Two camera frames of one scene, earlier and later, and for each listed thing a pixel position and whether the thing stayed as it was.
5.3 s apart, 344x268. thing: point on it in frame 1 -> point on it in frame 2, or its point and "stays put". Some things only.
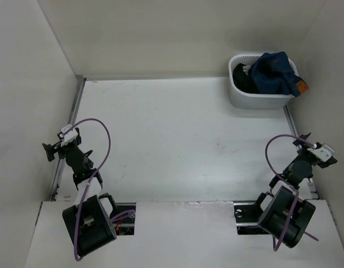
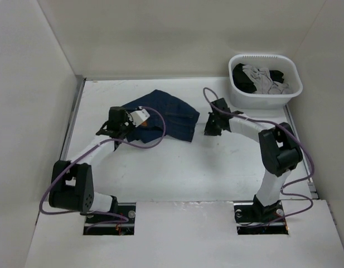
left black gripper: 51,148 -> 130,123
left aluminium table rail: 73,120 stays put
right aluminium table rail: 312,188 stays put
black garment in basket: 241,80 stays put
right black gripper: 331,161 -> 208,130
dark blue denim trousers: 272,72 -> 181,119
